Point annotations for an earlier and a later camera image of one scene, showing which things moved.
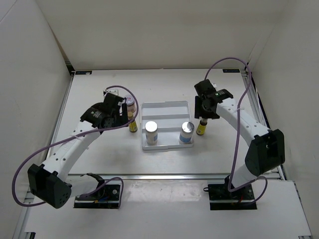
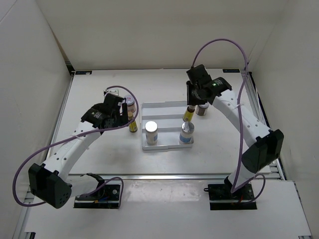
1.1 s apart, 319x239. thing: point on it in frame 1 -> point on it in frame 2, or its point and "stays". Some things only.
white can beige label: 151,131 stays
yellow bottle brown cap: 201,128 -> 189,113
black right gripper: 199,112 -> 190,101
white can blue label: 187,128 stays
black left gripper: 122,119 stays
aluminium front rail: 153,177 stays
